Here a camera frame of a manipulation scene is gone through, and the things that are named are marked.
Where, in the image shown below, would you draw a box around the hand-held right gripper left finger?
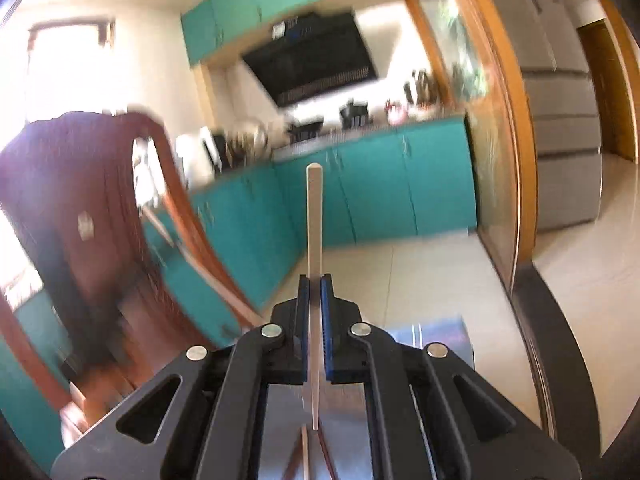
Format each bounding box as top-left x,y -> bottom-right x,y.
50,274 -> 311,480

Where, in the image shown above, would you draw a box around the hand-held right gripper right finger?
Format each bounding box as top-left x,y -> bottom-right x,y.
320,274 -> 583,480

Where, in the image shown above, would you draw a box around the light wooden chopstick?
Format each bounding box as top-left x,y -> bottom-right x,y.
306,164 -> 325,432
299,424 -> 312,480

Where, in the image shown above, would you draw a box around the blue striped mat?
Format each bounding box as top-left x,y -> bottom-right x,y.
387,314 -> 475,368

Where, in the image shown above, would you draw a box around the teal kitchen base cabinets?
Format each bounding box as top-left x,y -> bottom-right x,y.
145,115 -> 479,347

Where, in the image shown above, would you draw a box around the gas stove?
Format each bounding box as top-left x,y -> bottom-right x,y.
285,124 -> 381,145

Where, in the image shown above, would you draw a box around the black countertop appliance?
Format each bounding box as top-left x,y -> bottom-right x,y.
210,132 -> 229,171

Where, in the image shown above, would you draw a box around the black wok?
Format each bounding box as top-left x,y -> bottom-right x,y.
287,117 -> 325,141

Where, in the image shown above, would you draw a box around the grey kitchen countertop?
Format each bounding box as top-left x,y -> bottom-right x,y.
190,109 -> 467,196

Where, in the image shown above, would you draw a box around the black lidded pot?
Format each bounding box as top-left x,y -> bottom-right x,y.
339,100 -> 371,128

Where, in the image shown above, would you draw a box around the wood-framed glass sliding door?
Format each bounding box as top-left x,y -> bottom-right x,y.
405,0 -> 539,293

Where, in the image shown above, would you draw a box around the black range hood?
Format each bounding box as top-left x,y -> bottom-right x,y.
241,8 -> 378,107

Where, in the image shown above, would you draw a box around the carved wooden chair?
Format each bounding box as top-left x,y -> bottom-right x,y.
0,110 -> 266,441

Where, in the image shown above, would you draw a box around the grey refrigerator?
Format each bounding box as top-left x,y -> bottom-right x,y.
475,0 -> 603,233

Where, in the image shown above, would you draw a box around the window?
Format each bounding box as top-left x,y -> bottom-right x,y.
27,19 -> 117,126

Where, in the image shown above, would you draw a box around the teal wall cabinets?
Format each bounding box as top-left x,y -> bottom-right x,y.
180,0 -> 407,67

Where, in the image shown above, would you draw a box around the wooden doorway frame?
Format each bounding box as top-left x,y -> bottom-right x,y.
550,0 -> 640,166

